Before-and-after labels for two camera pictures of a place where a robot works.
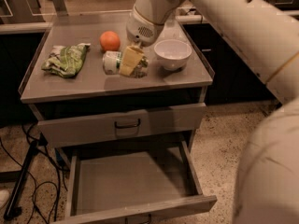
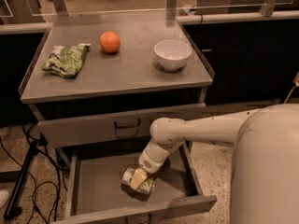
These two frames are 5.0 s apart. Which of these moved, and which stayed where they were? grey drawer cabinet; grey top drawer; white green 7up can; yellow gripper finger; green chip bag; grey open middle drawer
Moved: yellow gripper finger; white green 7up can
Stayed: grey top drawer; grey drawer cabinet; grey open middle drawer; green chip bag
